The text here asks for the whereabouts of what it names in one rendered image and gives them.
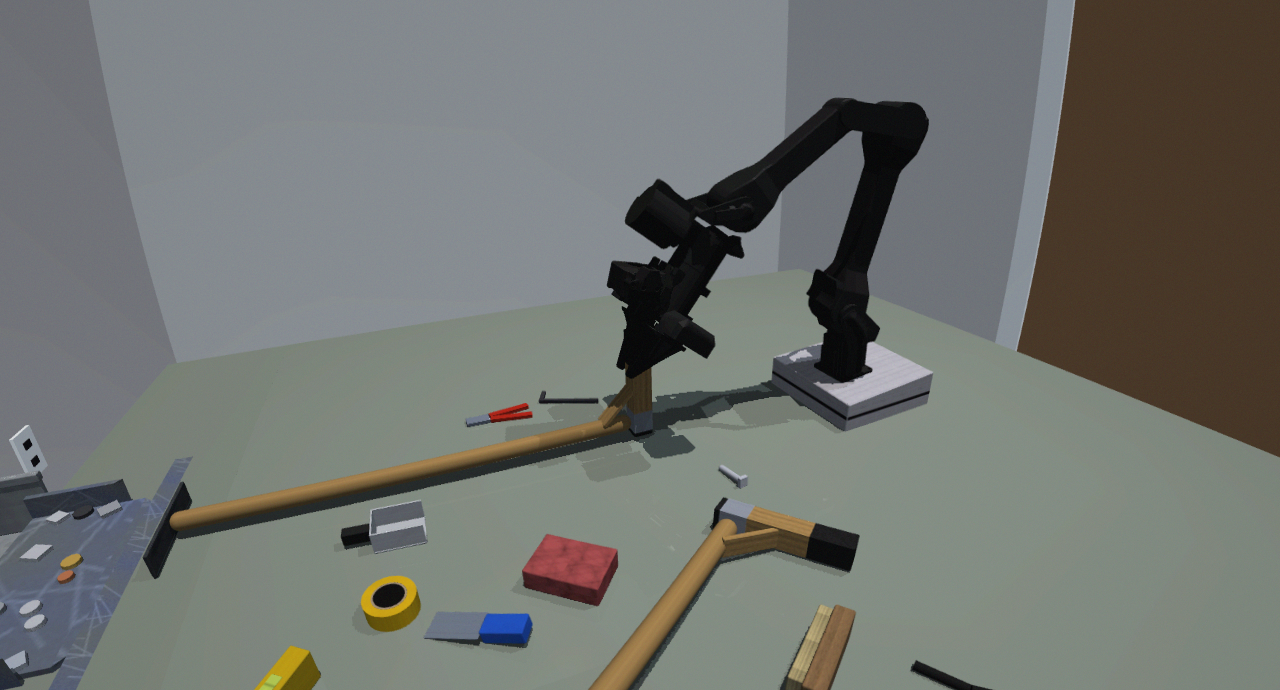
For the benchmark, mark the black bent rod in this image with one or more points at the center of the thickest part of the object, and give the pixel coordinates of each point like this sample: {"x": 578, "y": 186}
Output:
{"x": 944, "y": 678}

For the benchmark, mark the dark grey l-shaped bar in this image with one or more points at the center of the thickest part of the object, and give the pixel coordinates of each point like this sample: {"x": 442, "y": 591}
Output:
{"x": 542, "y": 399}

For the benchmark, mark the yellow rectangular block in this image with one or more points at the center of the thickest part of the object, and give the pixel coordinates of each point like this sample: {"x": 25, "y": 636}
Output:
{"x": 295, "y": 670}

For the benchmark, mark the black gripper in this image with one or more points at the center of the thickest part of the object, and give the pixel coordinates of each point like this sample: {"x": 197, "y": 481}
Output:
{"x": 675, "y": 327}

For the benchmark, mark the yellow ring with dark hole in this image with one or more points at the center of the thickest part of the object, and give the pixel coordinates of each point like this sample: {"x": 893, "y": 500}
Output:
{"x": 391, "y": 603}

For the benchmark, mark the grey metal bolt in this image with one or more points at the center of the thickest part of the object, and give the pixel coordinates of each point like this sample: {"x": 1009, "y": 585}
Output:
{"x": 742, "y": 481}

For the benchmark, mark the red rectangular block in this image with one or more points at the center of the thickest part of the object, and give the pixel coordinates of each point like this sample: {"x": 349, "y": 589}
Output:
{"x": 571, "y": 569}

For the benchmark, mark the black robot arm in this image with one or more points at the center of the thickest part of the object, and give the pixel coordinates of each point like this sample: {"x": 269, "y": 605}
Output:
{"x": 892, "y": 136}

